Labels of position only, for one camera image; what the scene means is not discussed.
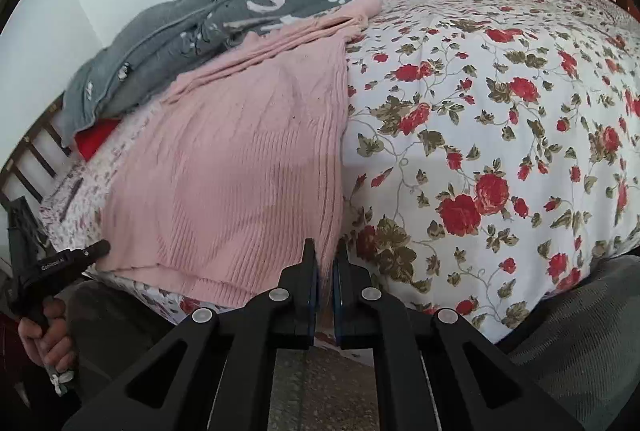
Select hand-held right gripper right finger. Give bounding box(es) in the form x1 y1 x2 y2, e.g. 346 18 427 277
332 241 586 431

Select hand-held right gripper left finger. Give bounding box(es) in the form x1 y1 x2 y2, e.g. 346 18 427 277
62 238 319 431

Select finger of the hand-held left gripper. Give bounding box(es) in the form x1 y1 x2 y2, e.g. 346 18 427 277
75 239 112 264

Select pink knit sweater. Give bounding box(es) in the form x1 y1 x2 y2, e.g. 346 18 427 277
95 0 383 312

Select person's left hand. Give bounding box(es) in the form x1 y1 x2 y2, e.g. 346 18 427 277
19 298 79 397

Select red pillow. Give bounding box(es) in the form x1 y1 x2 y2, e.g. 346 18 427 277
74 118 121 162

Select red rose print quilt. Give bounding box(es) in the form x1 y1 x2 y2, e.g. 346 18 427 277
107 0 640 347

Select person's grey trousers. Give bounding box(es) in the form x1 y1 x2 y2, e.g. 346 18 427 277
65 255 640 431

